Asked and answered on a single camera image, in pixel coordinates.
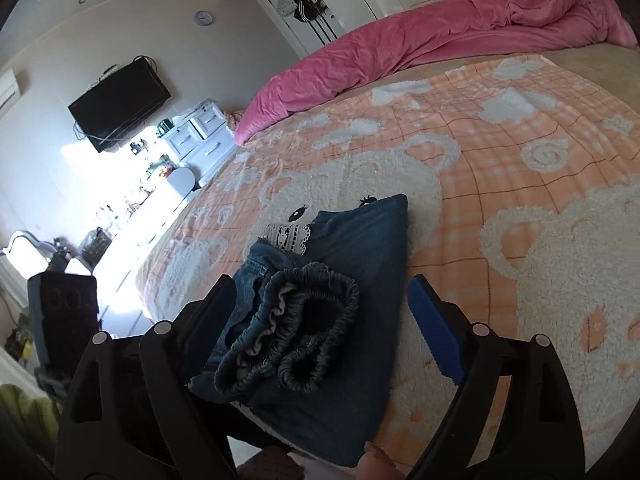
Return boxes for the round wall clock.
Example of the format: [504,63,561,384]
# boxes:
[194,10,214,27]

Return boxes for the blue denim lace-trimmed pants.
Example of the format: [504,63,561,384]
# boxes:
[190,194,408,467]

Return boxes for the wall mounted black television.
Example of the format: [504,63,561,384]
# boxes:
[68,55,171,153]

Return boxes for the orange bear pattern blanket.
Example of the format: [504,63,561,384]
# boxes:
[137,55,639,467]

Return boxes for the pink duvet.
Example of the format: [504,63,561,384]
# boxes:
[233,0,638,144]

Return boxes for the person right hand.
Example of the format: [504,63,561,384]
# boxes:
[356,441,405,480]

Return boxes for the green left sleeve forearm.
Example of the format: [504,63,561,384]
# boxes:
[1,384,61,462]

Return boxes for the white drawer dresser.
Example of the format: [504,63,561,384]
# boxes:
[160,99,238,188]

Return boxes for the white air conditioner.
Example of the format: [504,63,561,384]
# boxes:
[0,70,21,113]

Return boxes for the bags hanging on door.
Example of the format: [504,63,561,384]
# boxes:
[277,0,328,23]

